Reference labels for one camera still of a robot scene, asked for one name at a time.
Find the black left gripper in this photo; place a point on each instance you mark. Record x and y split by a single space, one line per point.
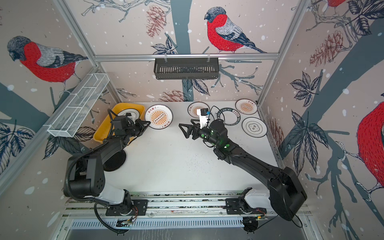
142 128

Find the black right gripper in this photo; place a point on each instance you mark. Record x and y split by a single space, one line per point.
194 129

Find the white black pattern plate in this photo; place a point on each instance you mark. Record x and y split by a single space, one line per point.
133 114
254 127

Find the orange sunburst plate front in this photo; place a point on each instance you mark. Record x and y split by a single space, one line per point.
159 116

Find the orange sunburst plate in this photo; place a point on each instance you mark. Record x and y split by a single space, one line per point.
159 116
193 107

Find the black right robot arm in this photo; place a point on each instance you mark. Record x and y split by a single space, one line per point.
186 157

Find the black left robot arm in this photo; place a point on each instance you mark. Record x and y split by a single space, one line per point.
85 176

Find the yellow plastic bin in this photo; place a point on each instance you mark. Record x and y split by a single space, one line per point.
103 130

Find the black round plate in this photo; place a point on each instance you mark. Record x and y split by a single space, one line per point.
115 162

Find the green rimmed plate right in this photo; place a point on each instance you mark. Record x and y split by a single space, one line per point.
230 116

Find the black hanging basket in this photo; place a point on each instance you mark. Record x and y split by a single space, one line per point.
186 69

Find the orange sunburst plate corner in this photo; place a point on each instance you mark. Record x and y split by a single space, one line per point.
246 106

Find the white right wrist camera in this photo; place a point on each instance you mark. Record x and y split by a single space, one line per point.
204 117

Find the horizontal aluminium frame bar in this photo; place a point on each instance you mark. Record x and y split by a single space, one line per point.
149 58

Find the white wire basket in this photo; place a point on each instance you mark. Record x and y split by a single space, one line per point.
81 101

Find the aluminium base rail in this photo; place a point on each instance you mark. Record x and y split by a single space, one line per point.
173 210

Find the aluminium frame post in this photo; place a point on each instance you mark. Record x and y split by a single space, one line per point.
80 36

